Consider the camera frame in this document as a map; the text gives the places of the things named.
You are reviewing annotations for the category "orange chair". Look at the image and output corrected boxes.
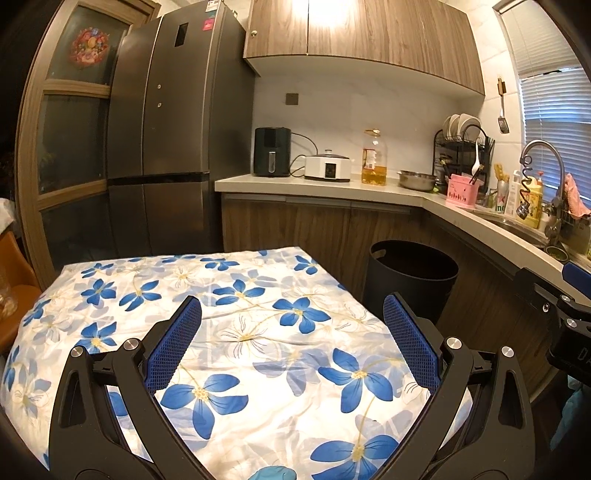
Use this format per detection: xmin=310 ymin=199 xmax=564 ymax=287
xmin=0 ymin=231 xmax=42 ymax=356

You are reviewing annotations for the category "wooden base cabinet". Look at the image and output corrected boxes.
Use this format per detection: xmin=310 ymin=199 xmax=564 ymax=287
xmin=215 ymin=174 xmax=591 ymax=402

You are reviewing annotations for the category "yellow dish soap bottle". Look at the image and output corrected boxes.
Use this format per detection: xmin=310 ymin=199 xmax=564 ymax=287
xmin=522 ymin=173 xmax=544 ymax=229

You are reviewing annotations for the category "wooden glass sliding door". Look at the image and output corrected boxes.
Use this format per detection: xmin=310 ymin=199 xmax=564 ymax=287
xmin=16 ymin=0 xmax=160 ymax=289

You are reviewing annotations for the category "steel faucet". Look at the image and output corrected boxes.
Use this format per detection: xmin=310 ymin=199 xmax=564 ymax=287
xmin=521 ymin=140 xmax=566 ymax=250

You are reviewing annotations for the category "black trash bin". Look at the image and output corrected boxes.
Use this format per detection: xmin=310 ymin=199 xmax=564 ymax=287
xmin=364 ymin=240 xmax=459 ymax=324

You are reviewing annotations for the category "pink utensil holder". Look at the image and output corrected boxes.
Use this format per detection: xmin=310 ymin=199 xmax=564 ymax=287
xmin=446 ymin=174 xmax=478 ymax=208

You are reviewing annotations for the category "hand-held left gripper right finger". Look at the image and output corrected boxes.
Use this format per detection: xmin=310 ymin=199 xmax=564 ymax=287
xmin=382 ymin=292 xmax=539 ymax=480

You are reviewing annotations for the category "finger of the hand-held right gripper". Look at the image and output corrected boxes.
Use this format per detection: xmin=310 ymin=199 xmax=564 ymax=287
xmin=562 ymin=261 xmax=591 ymax=284
xmin=514 ymin=267 xmax=571 ymax=324

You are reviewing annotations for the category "hanging metal spatula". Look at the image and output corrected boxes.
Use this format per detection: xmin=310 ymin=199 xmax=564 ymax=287
xmin=497 ymin=78 xmax=510 ymax=134

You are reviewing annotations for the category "cooking oil bottle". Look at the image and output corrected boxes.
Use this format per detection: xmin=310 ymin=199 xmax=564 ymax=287
xmin=361 ymin=129 xmax=387 ymax=186

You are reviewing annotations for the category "person's right hand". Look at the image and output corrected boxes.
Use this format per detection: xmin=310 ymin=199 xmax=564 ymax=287
xmin=553 ymin=383 xmax=588 ymax=450

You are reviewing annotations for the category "white bottle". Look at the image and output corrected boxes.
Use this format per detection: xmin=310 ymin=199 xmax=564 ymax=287
xmin=505 ymin=170 xmax=522 ymax=217

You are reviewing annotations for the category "round floral door sticker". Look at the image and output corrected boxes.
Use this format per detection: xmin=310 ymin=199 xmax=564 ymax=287
xmin=69 ymin=27 xmax=112 ymax=70

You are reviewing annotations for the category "clear plastic bag of fruit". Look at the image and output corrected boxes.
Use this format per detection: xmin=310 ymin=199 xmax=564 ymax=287
xmin=0 ymin=263 xmax=19 ymax=319

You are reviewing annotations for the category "steel sink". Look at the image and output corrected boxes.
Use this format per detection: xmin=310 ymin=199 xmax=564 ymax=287
xmin=480 ymin=215 xmax=550 ymax=247

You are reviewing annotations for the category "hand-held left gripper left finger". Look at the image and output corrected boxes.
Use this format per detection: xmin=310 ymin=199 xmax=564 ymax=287
xmin=46 ymin=294 xmax=204 ymax=480

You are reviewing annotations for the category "dotted white cloth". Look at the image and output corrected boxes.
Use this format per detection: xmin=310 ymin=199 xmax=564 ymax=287
xmin=0 ymin=198 xmax=17 ymax=232

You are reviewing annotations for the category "steel mixing bowl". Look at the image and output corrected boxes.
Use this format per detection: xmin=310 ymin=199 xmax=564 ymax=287
xmin=398 ymin=169 xmax=438 ymax=191

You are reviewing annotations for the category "blue floral blanket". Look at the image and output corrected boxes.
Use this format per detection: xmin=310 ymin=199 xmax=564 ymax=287
xmin=0 ymin=246 xmax=474 ymax=480

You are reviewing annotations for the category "window blind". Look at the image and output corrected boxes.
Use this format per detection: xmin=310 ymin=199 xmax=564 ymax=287
xmin=492 ymin=0 xmax=591 ymax=204

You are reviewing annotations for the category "dark grey refrigerator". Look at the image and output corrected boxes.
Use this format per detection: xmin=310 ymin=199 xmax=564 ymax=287
xmin=105 ymin=0 xmax=256 ymax=259

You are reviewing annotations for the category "black air fryer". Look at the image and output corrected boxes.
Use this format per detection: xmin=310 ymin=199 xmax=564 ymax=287
xmin=253 ymin=127 xmax=291 ymax=177

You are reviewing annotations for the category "pink cloth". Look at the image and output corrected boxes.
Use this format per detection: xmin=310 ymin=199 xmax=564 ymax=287
xmin=563 ymin=173 xmax=591 ymax=220

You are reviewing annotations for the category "white rice cooker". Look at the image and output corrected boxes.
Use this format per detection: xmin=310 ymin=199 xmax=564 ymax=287
xmin=304 ymin=148 xmax=352 ymax=183

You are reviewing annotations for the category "black dish rack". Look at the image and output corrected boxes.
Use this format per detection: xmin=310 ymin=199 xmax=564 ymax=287
xmin=433 ymin=124 xmax=496 ymax=197

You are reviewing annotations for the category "wooden wall cabinet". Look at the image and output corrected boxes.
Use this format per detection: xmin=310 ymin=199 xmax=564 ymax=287
xmin=243 ymin=0 xmax=485 ymax=97

